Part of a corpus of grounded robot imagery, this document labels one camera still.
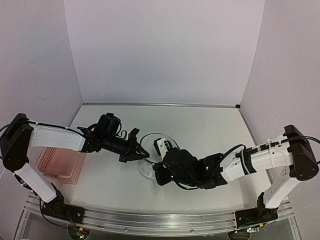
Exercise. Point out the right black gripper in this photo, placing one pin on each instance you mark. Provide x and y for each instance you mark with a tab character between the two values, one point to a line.
162	178

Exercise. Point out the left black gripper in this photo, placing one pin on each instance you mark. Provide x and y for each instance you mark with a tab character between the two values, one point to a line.
128	155

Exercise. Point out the white mesh laundry bag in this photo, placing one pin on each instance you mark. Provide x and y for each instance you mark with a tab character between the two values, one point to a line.
145	166

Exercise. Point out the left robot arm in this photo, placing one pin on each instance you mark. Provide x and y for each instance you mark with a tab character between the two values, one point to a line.
21	134

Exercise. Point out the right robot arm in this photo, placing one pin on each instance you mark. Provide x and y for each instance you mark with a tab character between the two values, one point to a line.
291	151

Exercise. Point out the pink perforated plastic basket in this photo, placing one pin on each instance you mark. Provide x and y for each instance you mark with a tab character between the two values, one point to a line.
61	165

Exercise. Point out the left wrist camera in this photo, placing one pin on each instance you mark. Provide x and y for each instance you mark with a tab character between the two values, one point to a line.
132	136

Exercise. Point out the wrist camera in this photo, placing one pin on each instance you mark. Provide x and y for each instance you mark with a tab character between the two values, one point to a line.
162	146
132	136

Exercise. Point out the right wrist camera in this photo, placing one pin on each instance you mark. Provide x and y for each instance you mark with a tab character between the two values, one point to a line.
162	146

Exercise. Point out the aluminium front rail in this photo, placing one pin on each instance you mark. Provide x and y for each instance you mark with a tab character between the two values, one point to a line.
151	224

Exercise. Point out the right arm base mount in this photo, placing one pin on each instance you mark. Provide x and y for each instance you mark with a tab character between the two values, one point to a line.
255	216

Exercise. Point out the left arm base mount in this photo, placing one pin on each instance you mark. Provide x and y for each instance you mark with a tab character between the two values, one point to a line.
58	209

